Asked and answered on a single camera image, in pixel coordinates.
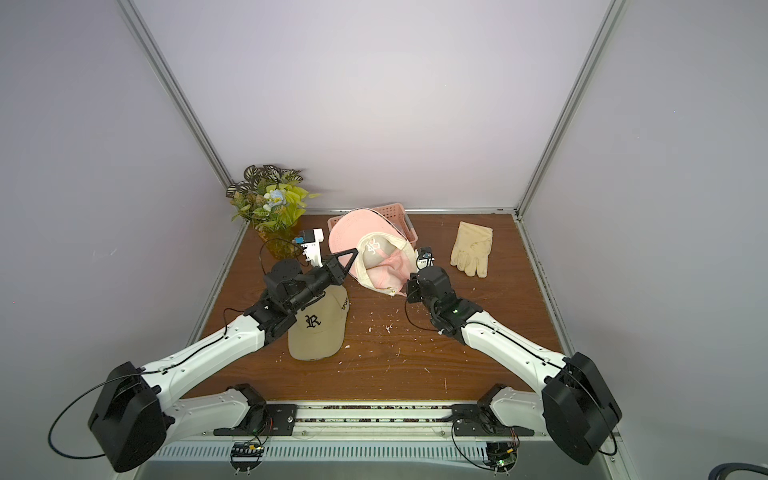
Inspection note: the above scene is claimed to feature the small circuit board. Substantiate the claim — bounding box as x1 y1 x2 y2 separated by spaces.
484 442 518 473
229 442 266 475

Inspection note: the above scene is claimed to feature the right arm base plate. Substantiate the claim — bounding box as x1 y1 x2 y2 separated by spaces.
445 404 535 438

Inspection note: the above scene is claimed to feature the left small circuit board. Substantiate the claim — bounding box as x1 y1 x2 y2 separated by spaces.
229 442 266 475

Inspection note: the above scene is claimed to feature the amber glass vase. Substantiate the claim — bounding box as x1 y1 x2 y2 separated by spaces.
257 221 302 261

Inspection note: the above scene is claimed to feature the artificial plant bouquet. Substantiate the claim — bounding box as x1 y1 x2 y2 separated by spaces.
226 164 319 232

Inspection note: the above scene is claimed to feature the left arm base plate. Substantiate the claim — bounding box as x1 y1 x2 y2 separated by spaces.
213 403 298 437

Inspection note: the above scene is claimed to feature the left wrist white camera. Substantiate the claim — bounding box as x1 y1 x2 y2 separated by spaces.
293 228 324 267

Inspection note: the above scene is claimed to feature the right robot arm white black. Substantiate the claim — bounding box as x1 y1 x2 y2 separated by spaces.
407 266 622 465

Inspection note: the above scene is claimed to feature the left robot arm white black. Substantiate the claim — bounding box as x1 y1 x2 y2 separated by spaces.
88 249 358 473

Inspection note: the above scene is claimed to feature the right small circuit board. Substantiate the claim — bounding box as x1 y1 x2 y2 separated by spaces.
484 442 518 473

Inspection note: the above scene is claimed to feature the aluminium front rail frame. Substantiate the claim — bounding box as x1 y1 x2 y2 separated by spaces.
126 389 636 479

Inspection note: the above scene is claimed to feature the beige baseball cap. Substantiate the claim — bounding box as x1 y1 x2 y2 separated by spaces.
288 285 350 361

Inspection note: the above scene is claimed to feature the cream fabric glove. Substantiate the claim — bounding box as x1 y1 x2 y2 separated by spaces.
450 221 493 278

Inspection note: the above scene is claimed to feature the pink plastic basket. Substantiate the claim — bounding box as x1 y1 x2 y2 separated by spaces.
328 203 418 250

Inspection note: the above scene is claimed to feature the pink baseball cap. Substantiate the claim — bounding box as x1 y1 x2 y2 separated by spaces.
328 209 417 296

